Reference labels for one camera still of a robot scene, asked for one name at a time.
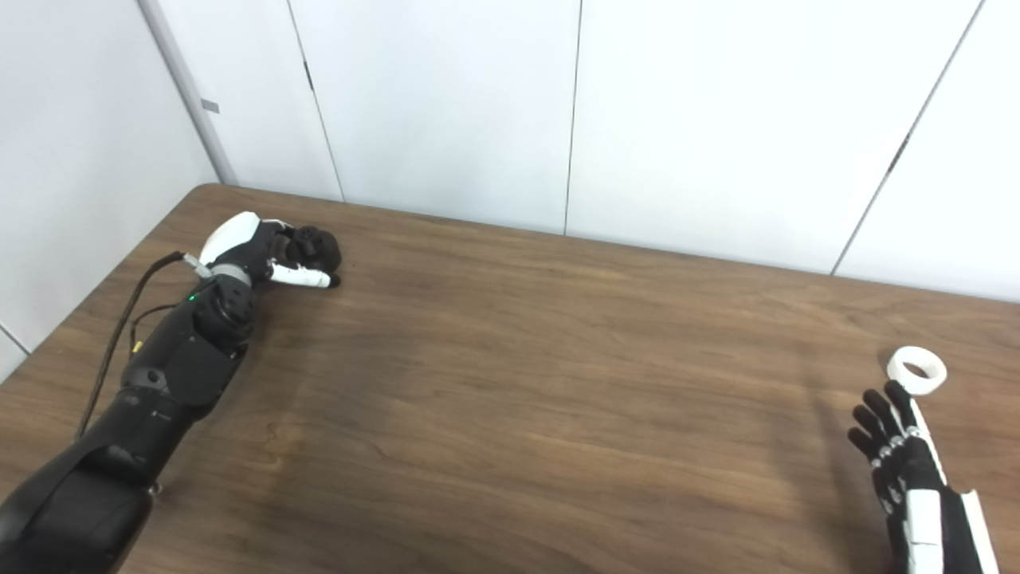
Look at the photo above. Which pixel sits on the grey wall corner post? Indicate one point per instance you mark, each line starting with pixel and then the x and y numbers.
pixel 187 96

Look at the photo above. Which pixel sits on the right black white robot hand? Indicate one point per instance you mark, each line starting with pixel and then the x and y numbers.
pixel 924 518

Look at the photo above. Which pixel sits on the round black part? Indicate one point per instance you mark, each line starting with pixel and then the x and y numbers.
pixel 323 251

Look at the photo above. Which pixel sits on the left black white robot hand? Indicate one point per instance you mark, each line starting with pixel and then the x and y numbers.
pixel 235 239

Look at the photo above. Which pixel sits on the small grey wall label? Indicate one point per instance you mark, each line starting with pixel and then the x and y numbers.
pixel 209 105

